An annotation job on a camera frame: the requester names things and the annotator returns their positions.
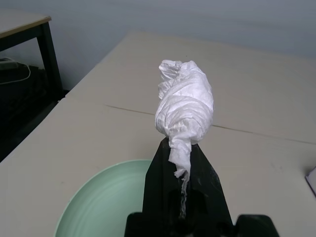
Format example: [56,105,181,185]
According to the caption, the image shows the black framed side table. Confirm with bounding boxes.
[0,8,64,99]

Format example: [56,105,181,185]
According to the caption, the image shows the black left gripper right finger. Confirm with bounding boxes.
[186,143,233,225]

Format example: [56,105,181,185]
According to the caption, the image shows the white tissue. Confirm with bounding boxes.
[154,59,216,218]

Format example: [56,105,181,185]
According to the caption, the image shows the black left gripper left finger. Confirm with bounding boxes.
[142,140,183,223]

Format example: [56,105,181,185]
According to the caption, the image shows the grey power strip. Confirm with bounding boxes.
[0,58,18,71]

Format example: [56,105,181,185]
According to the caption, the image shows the light green plate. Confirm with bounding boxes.
[54,159,154,237]

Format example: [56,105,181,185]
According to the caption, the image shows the white floor cable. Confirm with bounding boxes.
[0,63,32,86]

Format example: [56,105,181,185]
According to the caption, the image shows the purple tissue pack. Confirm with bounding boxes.
[305,166,316,196]

